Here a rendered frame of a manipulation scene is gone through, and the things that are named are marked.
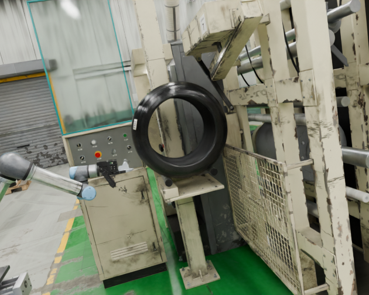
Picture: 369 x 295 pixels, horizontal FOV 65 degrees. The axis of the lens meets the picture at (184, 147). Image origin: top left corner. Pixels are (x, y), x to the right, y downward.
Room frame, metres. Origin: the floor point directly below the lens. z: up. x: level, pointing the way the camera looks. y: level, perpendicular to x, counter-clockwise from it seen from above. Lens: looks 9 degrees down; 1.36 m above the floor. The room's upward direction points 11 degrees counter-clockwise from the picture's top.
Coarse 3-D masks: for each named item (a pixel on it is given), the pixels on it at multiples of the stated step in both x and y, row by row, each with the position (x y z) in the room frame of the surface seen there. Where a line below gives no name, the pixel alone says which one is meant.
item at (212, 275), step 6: (210, 264) 2.19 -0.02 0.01; (180, 270) 2.18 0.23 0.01; (210, 270) 2.10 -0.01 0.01; (204, 276) 2.03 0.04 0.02; (210, 276) 2.02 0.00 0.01; (216, 276) 2.00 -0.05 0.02; (186, 282) 2.01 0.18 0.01; (192, 282) 2.00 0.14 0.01; (198, 282) 1.98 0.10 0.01; (204, 282) 1.97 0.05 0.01; (186, 288) 1.94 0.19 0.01
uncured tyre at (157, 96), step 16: (160, 96) 1.65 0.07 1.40; (176, 96) 1.66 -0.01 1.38; (192, 96) 1.67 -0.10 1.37; (208, 96) 1.70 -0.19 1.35; (144, 112) 1.63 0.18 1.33; (208, 112) 1.96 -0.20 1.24; (144, 128) 1.63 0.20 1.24; (208, 128) 1.97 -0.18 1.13; (224, 128) 1.71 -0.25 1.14; (144, 144) 1.63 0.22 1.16; (208, 144) 1.96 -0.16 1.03; (224, 144) 1.73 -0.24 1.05; (144, 160) 1.66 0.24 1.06; (160, 160) 1.63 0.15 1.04; (176, 160) 1.93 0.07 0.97; (192, 160) 1.94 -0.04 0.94; (208, 160) 1.68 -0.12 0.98; (176, 176) 1.67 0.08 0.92
